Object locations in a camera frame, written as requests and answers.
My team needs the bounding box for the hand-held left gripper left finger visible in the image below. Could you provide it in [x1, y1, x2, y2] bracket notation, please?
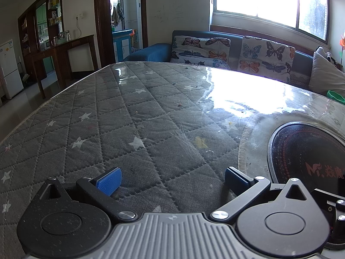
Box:
[35, 167, 138, 225]

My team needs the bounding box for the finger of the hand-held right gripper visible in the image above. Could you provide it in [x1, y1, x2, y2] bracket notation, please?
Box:
[313, 189, 345, 249]

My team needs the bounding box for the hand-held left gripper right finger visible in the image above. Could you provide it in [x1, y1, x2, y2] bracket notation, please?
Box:
[210, 167, 316, 223]

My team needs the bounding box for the round black induction cooktop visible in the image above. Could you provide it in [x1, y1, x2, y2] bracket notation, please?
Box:
[268, 121, 345, 250]

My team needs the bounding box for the green bowl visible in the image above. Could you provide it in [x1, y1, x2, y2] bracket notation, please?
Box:
[327, 90, 345, 102]

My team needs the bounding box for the butterfly print cushion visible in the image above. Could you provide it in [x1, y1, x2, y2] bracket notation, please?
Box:
[170, 35, 232, 71]
[238, 36, 296, 84]

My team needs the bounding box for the mop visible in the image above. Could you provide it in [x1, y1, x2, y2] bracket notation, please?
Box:
[17, 55, 31, 83]

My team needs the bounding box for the grey pillow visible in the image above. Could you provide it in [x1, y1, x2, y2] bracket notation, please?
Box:
[309, 46, 345, 98]

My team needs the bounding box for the blue sofa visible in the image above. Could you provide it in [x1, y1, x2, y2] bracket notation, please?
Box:
[122, 30, 345, 92]

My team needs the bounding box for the blue cabinet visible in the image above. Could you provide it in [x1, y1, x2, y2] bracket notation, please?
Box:
[112, 29, 135, 63]

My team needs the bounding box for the dark wooden console table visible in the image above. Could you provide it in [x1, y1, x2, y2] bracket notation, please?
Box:
[31, 35, 99, 100]

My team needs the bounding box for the white refrigerator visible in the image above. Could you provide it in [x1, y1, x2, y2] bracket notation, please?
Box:
[0, 39, 24, 100]

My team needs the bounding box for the orange artificial flower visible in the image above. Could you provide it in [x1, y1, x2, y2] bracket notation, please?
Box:
[338, 34, 345, 68]

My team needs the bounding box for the hanging grey towel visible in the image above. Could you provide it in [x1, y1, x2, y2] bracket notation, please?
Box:
[111, 2, 126, 27]

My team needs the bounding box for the dark wooden display cabinet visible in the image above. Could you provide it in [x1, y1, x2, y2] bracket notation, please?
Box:
[17, 0, 65, 81]

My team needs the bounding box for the dark wooden door frame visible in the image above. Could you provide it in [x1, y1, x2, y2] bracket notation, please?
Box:
[93, 0, 149, 71]

